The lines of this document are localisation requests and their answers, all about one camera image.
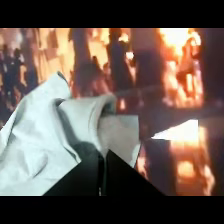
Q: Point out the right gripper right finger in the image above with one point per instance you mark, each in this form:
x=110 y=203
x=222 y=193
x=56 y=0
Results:
x=126 y=180

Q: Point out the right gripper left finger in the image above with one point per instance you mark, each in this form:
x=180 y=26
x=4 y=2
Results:
x=86 y=176

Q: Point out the beige trousers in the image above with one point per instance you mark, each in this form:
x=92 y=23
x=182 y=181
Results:
x=36 y=133

